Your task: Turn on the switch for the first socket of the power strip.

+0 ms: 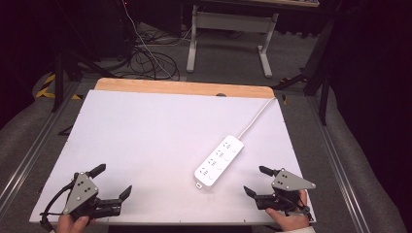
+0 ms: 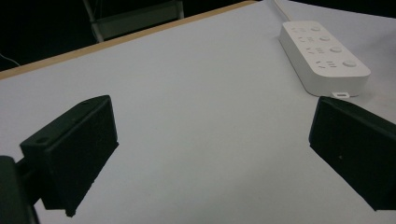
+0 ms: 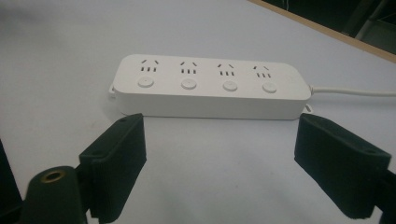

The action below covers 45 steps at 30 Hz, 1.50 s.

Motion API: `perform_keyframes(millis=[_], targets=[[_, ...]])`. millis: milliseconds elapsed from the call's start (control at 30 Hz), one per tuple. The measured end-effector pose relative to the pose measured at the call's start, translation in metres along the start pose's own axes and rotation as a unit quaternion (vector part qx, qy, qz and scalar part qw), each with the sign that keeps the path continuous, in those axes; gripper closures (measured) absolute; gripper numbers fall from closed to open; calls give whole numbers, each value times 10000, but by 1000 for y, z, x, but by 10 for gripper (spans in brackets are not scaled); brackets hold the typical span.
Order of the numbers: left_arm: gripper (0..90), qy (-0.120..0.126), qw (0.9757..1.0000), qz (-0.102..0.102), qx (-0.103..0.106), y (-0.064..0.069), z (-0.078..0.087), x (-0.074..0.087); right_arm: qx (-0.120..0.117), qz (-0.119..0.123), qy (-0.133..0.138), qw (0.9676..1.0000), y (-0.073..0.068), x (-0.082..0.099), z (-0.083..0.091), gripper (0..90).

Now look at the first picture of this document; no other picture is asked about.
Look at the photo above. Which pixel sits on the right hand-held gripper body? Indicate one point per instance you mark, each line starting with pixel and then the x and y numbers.
pixel 288 183

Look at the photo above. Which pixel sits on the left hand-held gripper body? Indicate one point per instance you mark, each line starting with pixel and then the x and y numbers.
pixel 79 191

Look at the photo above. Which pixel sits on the white power strip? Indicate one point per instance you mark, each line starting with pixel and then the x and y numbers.
pixel 218 160

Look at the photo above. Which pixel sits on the person's left hand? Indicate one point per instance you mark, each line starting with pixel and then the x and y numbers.
pixel 69 225

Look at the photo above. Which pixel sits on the person's right hand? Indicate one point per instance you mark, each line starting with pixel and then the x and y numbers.
pixel 291 221

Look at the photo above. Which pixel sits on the white table mat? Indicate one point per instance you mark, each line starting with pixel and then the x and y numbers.
pixel 145 145

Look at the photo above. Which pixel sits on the yellow black floor tape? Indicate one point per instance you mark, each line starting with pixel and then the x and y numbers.
pixel 47 87

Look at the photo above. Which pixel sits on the black metal stand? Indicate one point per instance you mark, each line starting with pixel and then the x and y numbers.
pixel 320 77
pixel 64 71

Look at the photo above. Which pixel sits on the wooden table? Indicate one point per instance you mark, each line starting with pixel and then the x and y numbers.
pixel 181 86

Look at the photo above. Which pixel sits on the grey metal floor rail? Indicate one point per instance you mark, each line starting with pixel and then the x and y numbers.
pixel 35 149
pixel 336 161

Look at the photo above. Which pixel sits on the white desk frame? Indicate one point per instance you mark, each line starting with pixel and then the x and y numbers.
pixel 231 21

